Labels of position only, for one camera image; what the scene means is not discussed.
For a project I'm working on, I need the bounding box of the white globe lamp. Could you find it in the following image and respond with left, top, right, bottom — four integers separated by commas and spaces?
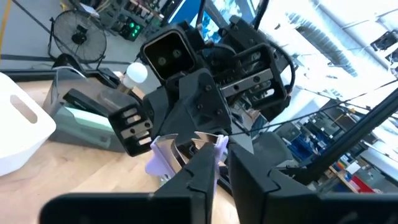
119, 61, 149, 95

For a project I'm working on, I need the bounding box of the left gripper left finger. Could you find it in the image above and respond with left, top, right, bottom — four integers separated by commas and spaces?
39, 142, 218, 224

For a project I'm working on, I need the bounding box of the black stapler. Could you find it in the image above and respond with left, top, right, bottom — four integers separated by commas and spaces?
62, 88, 125, 118

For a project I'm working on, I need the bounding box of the white plastic bin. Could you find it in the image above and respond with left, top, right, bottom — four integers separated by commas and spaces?
0, 72, 57, 177

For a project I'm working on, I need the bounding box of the purple staple remover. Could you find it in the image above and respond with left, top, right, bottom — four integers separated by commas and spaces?
145, 131, 229, 187

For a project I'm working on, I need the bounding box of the mint green stapler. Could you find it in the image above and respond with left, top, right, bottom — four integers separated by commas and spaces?
49, 105, 115, 151

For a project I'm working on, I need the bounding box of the black computer monitor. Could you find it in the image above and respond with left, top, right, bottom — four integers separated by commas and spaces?
167, 0, 249, 43

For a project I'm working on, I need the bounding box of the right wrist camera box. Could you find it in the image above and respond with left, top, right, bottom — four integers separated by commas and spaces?
139, 23, 199, 85

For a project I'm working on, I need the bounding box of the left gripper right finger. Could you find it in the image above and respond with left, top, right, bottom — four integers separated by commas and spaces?
228, 143, 398, 224

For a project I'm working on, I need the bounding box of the black floor fan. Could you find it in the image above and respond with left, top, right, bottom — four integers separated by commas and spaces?
47, 9, 108, 70

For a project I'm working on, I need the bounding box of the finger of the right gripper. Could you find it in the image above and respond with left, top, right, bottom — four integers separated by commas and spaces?
160, 67, 254, 155
142, 85, 175, 139

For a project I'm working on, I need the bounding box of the dark translucent plastic bin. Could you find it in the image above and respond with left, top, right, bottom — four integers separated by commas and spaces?
42, 67, 153, 154

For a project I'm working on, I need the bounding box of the yellow hanging cable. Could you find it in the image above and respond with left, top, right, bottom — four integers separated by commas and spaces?
0, 0, 12, 47

